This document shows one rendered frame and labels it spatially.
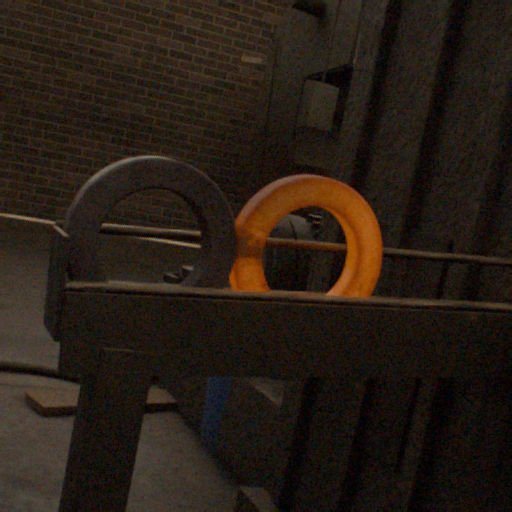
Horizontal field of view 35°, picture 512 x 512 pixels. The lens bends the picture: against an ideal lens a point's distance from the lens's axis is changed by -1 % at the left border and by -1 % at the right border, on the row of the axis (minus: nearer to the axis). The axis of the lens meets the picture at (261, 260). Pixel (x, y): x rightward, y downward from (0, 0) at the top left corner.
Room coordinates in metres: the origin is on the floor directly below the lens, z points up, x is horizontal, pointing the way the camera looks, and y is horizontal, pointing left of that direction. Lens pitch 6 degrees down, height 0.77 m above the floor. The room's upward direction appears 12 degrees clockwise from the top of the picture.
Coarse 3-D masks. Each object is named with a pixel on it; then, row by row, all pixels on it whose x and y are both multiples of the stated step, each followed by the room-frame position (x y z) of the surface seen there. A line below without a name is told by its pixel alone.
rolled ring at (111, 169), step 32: (128, 160) 0.85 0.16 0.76; (160, 160) 0.86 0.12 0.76; (96, 192) 0.83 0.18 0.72; (128, 192) 0.84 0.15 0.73; (192, 192) 0.87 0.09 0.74; (64, 224) 0.84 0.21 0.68; (96, 224) 0.83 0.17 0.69; (224, 224) 0.89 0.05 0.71; (96, 256) 0.84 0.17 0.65; (224, 256) 0.89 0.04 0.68
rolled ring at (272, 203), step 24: (264, 192) 0.92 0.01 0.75; (288, 192) 0.92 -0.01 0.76; (312, 192) 0.93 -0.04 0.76; (336, 192) 0.94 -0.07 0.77; (240, 216) 0.92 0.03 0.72; (264, 216) 0.91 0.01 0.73; (336, 216) 0.97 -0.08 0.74; (360, 216) 0.96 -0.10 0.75; (240, 240) 0.90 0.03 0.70; (264, 240) 0.91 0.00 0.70; (360, 240) 0.96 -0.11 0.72; (240, 264) 0.90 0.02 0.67; (360, 264) 0.96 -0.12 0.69; (240, 288) 0.91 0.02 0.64; (264, 288) 0.92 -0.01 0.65; (336, 288) 0.98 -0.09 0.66; (360, 288) 0.97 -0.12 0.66
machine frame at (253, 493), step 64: (384, 0) 1.69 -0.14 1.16; (448, 0) 1.49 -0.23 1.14; (384, 64) 1.69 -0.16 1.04; (448, 64) 1.49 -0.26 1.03; (384, 128) 1.65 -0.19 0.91; (448, 128) 1.46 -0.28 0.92; (384, 192) 1.61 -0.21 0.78; (448, 192) 1.42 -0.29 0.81; (320, 256) 1.78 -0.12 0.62; (320, 384) 1.68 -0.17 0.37; (384, 384) 1.46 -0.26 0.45; (448, 384) 1.31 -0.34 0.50; (320, 448) 1.63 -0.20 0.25; (384, 448) 1.42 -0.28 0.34; (448, 448) 1.28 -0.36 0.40
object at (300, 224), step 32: (288, 224) 2.28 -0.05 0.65; (288, 256) 2.22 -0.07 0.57; (288, 288) 2.21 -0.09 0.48; (160, 384) 2.64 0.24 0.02; (192, 384) 2.39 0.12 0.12; (256, 384) 2.04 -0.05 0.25; (192, 416) 2.35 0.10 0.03; (224, 416) 2.15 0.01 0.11; (256, 416) 1.98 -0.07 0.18; (224, 448) 2.11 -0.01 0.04; (256, 448) 1.94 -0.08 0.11; (256, 480) 1.91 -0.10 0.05
